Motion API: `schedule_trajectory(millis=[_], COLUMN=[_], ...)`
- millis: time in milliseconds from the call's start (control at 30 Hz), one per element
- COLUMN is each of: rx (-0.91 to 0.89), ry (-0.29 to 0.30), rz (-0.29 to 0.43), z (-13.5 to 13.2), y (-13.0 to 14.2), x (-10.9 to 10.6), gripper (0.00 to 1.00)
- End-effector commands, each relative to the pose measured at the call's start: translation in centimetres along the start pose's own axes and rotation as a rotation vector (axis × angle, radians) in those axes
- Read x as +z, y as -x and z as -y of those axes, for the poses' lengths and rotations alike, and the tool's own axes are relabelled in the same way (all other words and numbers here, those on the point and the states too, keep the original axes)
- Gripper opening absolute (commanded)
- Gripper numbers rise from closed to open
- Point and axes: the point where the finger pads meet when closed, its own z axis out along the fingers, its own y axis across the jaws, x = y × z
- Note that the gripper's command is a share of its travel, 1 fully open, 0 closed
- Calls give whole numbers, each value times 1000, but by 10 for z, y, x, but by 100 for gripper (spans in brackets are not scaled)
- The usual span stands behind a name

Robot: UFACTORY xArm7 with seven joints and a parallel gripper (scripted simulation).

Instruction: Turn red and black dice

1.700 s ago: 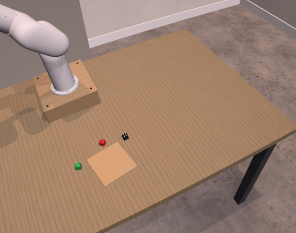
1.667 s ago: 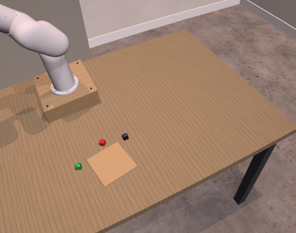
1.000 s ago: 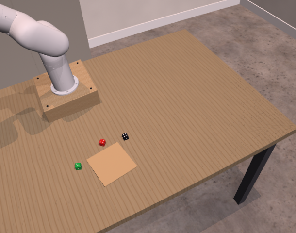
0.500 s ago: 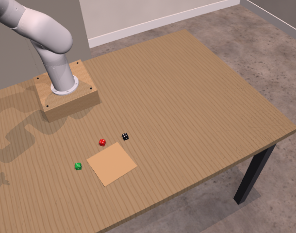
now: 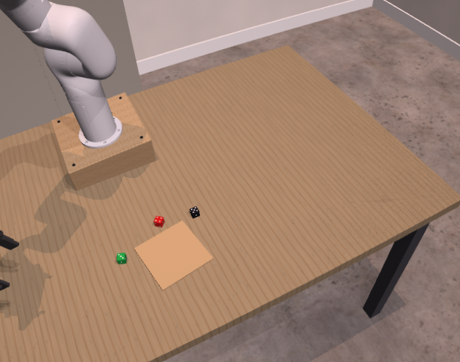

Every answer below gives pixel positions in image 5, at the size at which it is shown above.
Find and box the black die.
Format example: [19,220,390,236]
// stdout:
[189,207,200,219]

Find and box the green die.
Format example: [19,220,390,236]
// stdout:
[117,253,127,264]

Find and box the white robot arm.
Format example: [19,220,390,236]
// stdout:
[0,0,123,149]

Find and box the tan flat mat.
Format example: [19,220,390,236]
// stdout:
[134,221,213,291]

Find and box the red die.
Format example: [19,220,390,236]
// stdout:
[154,216,164,227]

